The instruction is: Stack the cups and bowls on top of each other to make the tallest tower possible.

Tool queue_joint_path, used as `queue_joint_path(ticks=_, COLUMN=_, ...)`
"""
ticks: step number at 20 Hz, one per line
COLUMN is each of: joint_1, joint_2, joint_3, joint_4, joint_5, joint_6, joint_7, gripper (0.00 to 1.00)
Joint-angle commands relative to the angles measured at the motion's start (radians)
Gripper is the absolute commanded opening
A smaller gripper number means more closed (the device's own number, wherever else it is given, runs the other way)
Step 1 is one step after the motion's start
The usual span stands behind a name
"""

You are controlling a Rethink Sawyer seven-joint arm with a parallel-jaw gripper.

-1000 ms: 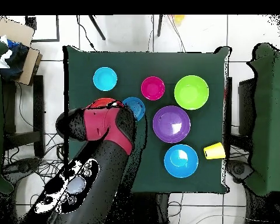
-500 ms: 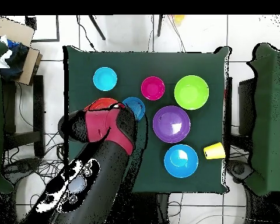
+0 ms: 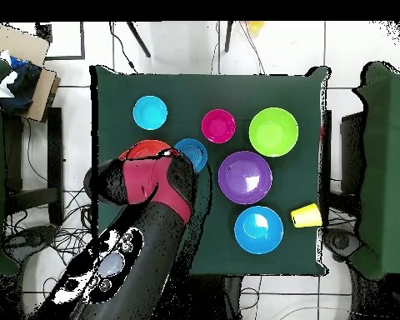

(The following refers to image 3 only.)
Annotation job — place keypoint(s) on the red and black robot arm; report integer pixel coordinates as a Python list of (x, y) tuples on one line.
[(146, 183)]

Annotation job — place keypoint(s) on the large blue plastic bowl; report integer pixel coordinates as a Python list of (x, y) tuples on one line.
[(258, 230)]

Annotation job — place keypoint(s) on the large green plastic bowl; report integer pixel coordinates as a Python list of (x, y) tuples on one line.
[(273, 131)]

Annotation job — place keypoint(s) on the purple plastic bowl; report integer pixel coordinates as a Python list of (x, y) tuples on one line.
[(244, 177)]

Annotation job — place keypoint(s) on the yellow plastic cup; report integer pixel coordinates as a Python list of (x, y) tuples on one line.
[(306, 215)]

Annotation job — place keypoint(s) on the orange plastic bowl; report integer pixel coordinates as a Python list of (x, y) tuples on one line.
[(146, 148)]

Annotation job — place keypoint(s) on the small dark blue bowl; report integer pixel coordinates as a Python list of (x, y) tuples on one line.
[(194, 152)]

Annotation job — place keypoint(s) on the black equipment base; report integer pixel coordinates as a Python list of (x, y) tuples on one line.
[(340, 241), (30, 236)]

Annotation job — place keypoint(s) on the black bench frame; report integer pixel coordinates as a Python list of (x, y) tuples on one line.
[(54, 160), (352, 153)]

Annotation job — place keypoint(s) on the pink plastic bowl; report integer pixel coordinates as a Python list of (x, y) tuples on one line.
[(218, 126)]

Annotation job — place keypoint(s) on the small cyan plastic bowl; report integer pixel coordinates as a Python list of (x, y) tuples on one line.
[(150, 112)]

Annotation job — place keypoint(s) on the dark green tablecloth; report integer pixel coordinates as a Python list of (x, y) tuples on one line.
[(186, 90)]

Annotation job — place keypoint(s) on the black tripod leg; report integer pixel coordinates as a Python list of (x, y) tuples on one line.
[(228, 36), (138, 40)]

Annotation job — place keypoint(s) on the cardboard box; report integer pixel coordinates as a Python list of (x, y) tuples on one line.
[(16, 43)]

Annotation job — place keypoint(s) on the small yellow object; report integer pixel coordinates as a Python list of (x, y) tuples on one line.
[(255, 27)]

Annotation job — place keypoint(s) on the blue and white cloth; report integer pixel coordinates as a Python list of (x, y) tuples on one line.
[(23, 83)]

